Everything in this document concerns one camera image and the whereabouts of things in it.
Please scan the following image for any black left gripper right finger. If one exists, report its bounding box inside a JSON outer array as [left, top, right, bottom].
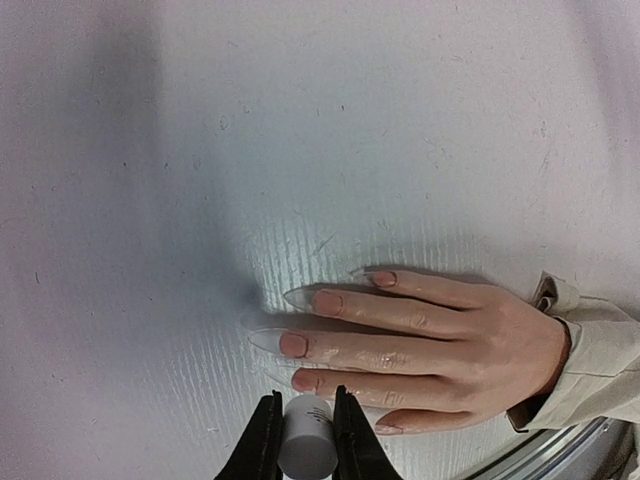
[[332, 385, 400, 480]]

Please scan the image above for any aluminium base frame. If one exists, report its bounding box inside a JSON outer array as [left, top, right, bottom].
[[459, 418, 635, 480]]

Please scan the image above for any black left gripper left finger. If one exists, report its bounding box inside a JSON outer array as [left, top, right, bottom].
[[214, 391, 284, 480]]

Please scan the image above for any mannequin hand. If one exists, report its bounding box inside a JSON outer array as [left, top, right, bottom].
[[250, 269, 571, 435]]

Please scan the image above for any white nail polish cap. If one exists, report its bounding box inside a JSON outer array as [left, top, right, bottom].
[[278, 394, 338, 479]]

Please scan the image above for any beige sleeve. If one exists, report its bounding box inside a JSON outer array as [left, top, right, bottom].
[[507, 273, 639, 432]]

